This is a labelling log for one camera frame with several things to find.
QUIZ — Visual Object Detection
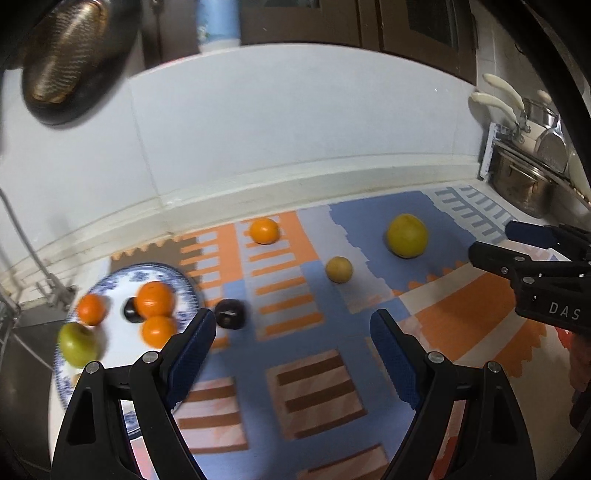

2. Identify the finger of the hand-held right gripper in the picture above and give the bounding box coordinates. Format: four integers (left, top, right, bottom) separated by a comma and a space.
505, 220, 591, 263
468, 241, 591, 278

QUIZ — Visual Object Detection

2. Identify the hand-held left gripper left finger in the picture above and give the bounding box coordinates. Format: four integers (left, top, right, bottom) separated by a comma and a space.
50, 308, 218, 480

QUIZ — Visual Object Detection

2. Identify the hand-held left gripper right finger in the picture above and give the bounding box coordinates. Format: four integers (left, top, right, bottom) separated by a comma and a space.
370, 309, 539, 480

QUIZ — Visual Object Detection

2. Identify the orange mandarin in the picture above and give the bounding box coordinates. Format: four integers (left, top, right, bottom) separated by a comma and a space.
249, 218, 280, 245
76, 294, 108, 326
136, 281, 177, 320
139, 316, 178, 350

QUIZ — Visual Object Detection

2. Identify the dark purple plum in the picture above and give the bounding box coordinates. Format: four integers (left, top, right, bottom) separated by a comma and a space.
213, 298, 246, 330
123, 298, 145, 325

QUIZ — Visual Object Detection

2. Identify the blue patterned white plate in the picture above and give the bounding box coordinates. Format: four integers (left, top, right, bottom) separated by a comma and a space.
53, 263, 204, 445

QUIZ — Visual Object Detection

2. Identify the yellow-green round fruit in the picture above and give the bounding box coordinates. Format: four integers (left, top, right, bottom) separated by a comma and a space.
386, 213, 429, 259

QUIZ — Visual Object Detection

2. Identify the green round fruit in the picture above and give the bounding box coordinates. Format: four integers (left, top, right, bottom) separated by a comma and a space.
58, 322, 102, 368

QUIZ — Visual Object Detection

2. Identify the person's right hand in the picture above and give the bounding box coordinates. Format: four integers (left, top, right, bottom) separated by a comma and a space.
569, 331, 591, 428

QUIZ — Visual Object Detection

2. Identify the steel cooking pot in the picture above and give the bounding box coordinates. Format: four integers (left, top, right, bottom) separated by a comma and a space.
488, 141, 562, 219

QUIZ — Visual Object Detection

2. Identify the metal spatula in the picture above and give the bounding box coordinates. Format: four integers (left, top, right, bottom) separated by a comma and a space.
534, 127, 570, 175

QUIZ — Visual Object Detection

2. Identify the white metal dish rack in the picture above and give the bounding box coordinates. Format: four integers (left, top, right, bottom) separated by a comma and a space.
479, 122, 591, 206

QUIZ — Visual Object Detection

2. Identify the colourful patterned mat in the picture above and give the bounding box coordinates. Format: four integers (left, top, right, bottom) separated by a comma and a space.
108, 185, 591, 480

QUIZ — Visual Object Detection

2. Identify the lidded stainless pot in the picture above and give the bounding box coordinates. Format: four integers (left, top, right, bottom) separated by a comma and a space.
522, 90, 561, 139

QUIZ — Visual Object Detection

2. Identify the stainless steel sink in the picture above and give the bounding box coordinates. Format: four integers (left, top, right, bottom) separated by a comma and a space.
0, 295, 63, 462

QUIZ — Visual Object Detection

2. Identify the thin chrome gooseneck faucet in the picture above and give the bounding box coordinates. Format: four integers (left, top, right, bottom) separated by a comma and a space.
0, 188, 77, 308

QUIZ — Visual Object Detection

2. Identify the black frying pan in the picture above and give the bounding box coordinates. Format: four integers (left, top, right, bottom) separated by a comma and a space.
20, 0, 142, 127

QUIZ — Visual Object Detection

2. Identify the white pump bottle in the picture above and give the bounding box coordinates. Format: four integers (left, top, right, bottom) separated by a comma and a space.
194, 0, 241, 53

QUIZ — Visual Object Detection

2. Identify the dark brown window frame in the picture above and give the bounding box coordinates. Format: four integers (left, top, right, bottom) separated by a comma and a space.
238, 0, 477, 85

